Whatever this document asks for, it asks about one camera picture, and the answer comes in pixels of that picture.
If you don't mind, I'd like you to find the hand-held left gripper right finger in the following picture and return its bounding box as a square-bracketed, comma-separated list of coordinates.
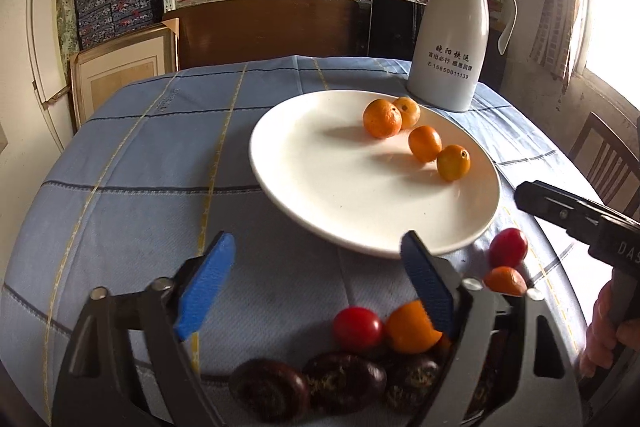
[400, 230, 584, 427]

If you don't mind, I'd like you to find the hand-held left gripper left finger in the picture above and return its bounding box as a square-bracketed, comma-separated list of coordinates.
[50, 231, 237, 427]

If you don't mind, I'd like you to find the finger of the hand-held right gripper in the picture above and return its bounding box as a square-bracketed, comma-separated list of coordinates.
[514, 180, 603, 238]

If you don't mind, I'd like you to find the large smooth orange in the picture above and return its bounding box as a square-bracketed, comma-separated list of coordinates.
[384, 299, 444, 354]

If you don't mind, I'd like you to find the red cherry tomato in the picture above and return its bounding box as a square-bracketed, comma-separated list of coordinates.
[488, 228, 529, 269]
[333, 306, 384, 353]

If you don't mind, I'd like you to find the small orange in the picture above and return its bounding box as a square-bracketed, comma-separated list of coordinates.
[483, 266, 528, 297]

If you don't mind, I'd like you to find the white round plate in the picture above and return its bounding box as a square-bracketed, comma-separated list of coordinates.
[249, 90, 502, 258]

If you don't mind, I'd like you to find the person's right hand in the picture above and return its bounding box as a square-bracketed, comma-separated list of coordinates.
[579, 279, 640, 379]

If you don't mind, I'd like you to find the wooden chair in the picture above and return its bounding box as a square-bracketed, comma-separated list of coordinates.
[570, 112, 640, 208]

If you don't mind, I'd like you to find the blue checked tablecloth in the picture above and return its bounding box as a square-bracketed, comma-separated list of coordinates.
[0, 54, 606, 427]

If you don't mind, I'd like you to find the small orange kumquat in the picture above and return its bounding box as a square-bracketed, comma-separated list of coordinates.
[408, 126, 443, 164]
[436, 145, 471, 182]

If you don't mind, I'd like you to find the large dimpled orange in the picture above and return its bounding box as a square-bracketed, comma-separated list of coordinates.
[363, 99, 403, 140]

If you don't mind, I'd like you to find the small yellow-orange kumquat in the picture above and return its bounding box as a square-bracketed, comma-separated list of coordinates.
[392, 97, 421, 129]

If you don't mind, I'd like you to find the white thermos jug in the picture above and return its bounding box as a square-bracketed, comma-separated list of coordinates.
[405, 0, 517, 112]

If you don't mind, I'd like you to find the patterned curtain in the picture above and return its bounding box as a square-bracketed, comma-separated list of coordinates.
[530, 0, 591, 95]

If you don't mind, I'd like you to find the bright window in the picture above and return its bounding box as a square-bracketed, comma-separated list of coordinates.
[575, 0, 640, 92]

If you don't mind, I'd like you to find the brown wooden board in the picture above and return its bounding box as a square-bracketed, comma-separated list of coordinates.
[162, 0, 372, 71]

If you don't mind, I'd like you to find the stack of blue patterned boxes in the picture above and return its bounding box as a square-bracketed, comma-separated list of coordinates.
[75, 0, 164, 51]

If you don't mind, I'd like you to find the white door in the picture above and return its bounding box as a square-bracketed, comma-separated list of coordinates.
[0, 0, 76, 208]

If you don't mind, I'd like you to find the green stone slab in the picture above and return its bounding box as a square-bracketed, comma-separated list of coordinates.
[56, 0, 82, 58]

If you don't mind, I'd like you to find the light wooden picture frame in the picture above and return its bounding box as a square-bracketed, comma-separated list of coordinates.
[69, 19, 180, 128]

